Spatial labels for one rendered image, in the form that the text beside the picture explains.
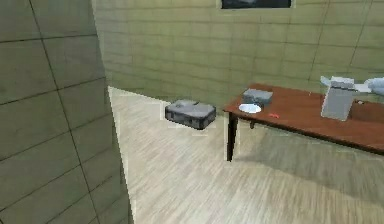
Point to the grey box on floor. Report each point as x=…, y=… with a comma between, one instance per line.
x=190, y=114

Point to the white plate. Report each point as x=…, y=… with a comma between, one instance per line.
x=249, y=108

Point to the small grey box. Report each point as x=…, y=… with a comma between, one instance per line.
x=257, y=96

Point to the small red object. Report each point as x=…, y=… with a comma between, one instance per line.
x=274, y=115

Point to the brown wooden table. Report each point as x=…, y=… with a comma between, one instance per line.
x=300, y=113

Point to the grey open box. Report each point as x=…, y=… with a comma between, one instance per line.
x=337, y=101

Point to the pale blue rounded object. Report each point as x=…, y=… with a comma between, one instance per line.
x=376, y=86

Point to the dark framed wall picture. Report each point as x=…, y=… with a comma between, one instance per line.
x=256, y=3

